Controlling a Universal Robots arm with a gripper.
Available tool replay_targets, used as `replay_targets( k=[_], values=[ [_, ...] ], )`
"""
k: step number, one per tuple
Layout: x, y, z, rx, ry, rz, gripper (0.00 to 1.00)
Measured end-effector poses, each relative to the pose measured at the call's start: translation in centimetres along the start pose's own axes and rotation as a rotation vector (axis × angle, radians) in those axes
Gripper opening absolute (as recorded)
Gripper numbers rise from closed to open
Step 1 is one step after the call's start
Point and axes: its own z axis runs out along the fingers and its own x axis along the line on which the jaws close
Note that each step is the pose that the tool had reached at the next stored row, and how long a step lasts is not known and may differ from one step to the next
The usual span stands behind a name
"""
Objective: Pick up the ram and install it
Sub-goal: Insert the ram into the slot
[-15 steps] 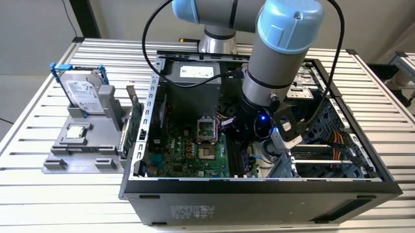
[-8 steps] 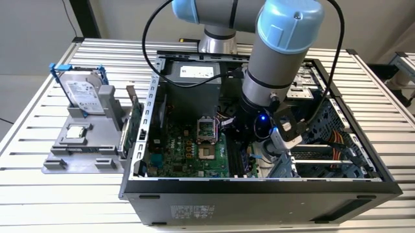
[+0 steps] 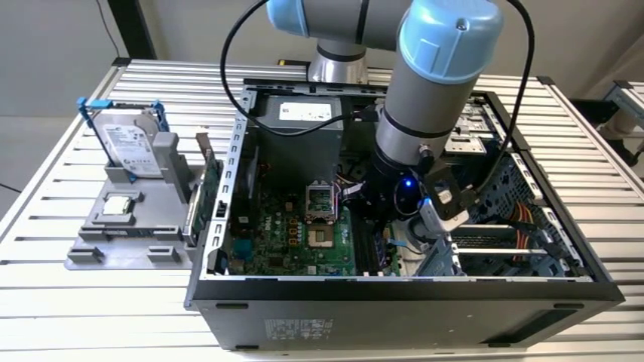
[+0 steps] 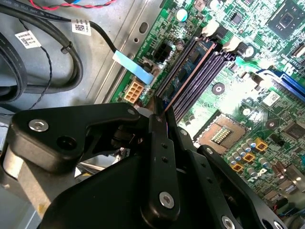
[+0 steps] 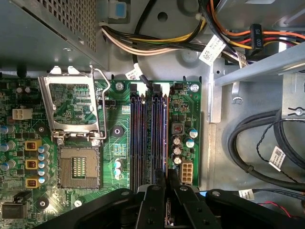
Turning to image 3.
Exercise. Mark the black RAM slot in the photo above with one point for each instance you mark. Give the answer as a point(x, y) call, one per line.
point(363, 249)
point(374, 260)

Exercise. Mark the black round speaker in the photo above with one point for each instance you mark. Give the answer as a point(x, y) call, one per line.
point(355, 171)

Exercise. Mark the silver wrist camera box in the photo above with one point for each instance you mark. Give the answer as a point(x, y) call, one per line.
point(443, 218)

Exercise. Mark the aluminium side table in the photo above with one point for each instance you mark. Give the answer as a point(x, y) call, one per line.
point(626, 94)

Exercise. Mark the yellow tipped black bar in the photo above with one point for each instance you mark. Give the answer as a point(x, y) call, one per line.
point(293, 61)

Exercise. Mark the black PC case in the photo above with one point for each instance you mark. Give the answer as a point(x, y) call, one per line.
point(353, 320)

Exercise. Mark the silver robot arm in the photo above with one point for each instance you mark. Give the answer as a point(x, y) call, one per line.
point(433, 94)

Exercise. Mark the locking lever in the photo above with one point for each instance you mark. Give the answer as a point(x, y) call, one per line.
point(334, 205)

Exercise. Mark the silver CPU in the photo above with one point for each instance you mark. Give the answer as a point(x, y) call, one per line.
point(118, 205)

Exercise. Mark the CPU socket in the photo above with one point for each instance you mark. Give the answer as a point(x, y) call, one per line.
point(321, 237)

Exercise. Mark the grey parts rack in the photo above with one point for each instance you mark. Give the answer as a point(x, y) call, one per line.
point(151, 211)

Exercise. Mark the grey power supply unit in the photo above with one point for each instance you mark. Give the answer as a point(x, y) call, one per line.
point(297, 158)

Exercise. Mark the green motherboard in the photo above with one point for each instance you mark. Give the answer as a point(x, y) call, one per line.
point(271, 241)

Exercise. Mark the grey metal drive cage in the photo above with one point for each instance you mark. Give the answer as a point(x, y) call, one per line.
point(470, 145)

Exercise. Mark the disk bay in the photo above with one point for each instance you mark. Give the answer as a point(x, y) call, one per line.
point(494, 241)

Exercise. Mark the green graphics card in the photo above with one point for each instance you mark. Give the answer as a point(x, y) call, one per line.
point(209, 196)

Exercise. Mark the black vertical post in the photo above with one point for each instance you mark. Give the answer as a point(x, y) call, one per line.
point(134, 30)

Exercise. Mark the hard disk in blue carrier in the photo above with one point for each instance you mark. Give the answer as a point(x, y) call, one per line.
point(129, 143)

